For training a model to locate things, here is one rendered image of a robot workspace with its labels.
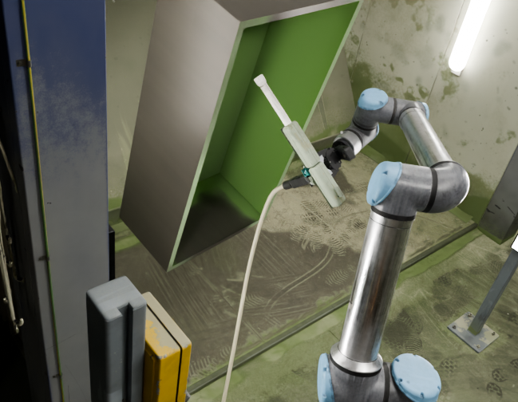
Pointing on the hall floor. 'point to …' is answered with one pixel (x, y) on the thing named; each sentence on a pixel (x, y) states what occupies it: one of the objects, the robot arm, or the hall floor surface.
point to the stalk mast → (116, 341)
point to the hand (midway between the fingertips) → (312, 175)
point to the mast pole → (496, 291)
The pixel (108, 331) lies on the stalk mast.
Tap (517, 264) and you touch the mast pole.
